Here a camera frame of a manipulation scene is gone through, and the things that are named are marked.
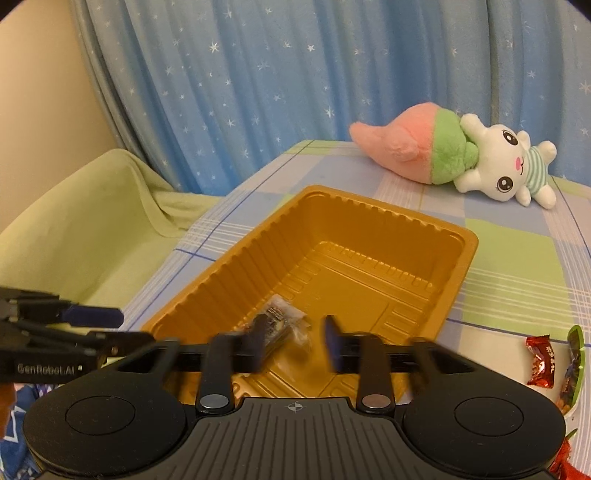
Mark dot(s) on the rabbit and peach plush toy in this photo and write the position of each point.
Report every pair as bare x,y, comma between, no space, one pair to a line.
489,161

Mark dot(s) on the blue printed cloth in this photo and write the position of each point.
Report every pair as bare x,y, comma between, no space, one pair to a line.
21,443

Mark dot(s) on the green snack packet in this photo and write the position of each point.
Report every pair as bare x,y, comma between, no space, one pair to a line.
572,369

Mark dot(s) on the blue starry curtain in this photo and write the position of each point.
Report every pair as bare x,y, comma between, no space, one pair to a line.
286,78

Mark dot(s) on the light green blanket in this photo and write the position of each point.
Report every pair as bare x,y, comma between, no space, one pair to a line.
83,230

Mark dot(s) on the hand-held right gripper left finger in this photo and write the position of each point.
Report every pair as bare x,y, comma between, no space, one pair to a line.
256,344

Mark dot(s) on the clear snack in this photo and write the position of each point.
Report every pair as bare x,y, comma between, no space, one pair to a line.
288,323

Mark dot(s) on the golden plastic tray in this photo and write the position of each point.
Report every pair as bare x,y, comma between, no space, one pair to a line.
369,258

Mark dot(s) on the plaid bed sheet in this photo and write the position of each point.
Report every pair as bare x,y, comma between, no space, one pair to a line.
521,258

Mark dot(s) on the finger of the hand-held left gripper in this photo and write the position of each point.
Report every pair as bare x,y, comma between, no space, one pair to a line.
99,316
124,340

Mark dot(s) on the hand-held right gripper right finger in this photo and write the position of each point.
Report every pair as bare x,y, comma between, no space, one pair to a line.
333,344

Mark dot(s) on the red foil candy white print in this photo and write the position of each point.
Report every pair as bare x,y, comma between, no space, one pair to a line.
540,364

